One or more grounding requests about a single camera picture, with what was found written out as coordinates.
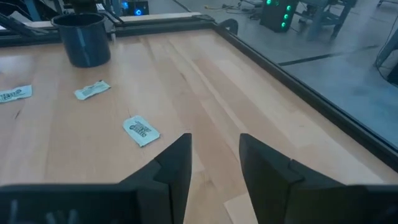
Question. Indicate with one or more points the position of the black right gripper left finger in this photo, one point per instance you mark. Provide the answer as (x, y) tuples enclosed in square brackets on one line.
[(171, 186)]

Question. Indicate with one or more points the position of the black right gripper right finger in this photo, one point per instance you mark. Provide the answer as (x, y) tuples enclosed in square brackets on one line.
[(267, 183)]

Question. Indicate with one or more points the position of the pale green sugar packet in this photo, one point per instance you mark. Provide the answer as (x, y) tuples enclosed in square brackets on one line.
[(15, 94), (141, 131), (92, 90)]

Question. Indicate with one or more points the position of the black round bin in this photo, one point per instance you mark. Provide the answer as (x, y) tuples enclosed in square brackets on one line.
[(84, 43)]

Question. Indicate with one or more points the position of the black corner clamp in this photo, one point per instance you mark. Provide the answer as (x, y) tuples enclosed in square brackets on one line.
[(230, 26)]

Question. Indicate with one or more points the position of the computer tower green lights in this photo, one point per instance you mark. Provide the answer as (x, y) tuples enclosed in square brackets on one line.
[(276, 15)]

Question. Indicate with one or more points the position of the grey metal cart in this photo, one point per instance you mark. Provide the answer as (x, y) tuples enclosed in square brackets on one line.
[(323, 15)]

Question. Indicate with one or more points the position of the black device blue light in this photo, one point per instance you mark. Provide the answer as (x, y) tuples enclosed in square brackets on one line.
[(136, 8)]

